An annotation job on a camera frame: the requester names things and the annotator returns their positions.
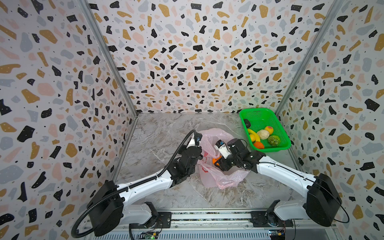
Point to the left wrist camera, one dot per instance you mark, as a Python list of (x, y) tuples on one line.
[(196, 139)]

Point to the yellow banana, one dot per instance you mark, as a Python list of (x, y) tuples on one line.
[(253, 132)]

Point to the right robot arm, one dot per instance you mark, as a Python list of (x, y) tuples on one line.
[(319, 200)]

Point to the green fruit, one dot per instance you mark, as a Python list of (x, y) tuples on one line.
[(274, 140)]

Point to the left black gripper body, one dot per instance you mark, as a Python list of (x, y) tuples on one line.
[(194, 154)]

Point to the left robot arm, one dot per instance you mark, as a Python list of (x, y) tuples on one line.
[(115, 205)]

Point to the peach yellow red fruit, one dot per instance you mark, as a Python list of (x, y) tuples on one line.
[(269, 129)]

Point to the dark avocado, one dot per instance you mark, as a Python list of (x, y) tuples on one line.
[(247, 123)]

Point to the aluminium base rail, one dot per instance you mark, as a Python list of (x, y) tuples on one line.
[(226, 224)]

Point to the pink plastic bag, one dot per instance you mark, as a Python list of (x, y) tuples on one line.
[(212, 176)]

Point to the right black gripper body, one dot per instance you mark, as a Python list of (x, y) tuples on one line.
[(223, 162)]

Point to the green plastic basket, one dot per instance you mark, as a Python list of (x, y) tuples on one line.
[(259, 119)]

